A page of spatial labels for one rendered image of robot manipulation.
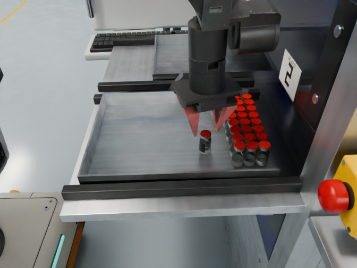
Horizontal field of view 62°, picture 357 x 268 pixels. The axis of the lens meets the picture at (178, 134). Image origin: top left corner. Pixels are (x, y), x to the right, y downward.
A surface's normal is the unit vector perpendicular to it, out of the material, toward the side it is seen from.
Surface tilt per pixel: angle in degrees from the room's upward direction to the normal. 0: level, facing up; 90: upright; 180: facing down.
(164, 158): 0
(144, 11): 90
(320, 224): 0
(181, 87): 2
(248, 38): 77
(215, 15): 100
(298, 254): 90
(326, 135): 90
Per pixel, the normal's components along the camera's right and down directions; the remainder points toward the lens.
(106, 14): 0.07, 0.64
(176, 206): -0.02, -0.76
